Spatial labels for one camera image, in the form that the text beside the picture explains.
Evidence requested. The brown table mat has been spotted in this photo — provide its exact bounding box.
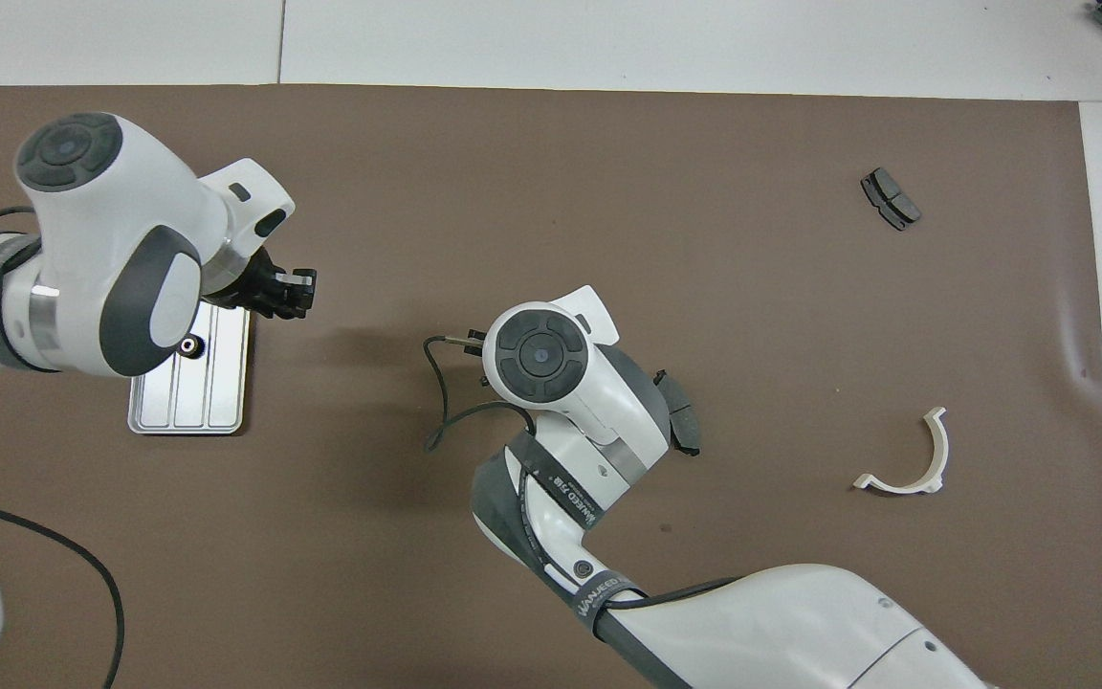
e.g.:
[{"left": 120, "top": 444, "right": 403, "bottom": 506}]
[{"left": 0, "top": 84, "right": 1102, "bottom": 689}]

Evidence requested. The white curved plastic bracket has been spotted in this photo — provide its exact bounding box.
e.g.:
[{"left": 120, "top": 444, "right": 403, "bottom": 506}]
[{"left": 852, "top": 407, "right": 950, "bottom": 497}]

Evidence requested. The long grey brake pad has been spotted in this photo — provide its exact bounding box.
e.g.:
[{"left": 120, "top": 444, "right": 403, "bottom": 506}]
[{"left": 656, "top": 369, "right": 703, "bottom": 457}]

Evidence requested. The silver grooved metal tray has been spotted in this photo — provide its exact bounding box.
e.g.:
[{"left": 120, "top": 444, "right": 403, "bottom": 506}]
[{"left": 127, "top": 304, "right": 253, "bottom": 436}]

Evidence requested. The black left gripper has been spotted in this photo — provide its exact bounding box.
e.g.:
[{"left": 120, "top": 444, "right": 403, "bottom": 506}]
[{"left": 209, "top": 247, "right": 318, "bottom": 320}]

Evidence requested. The short grey brake pad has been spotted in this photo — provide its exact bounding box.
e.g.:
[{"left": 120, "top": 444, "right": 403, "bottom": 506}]
[{"left": 860, "top": 167, "right": 922, "bottom": 233}]

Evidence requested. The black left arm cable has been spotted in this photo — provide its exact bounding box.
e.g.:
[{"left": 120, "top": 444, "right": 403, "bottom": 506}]
[{"left": 0, "top": 203, "right": 126, "bottom": 689}]

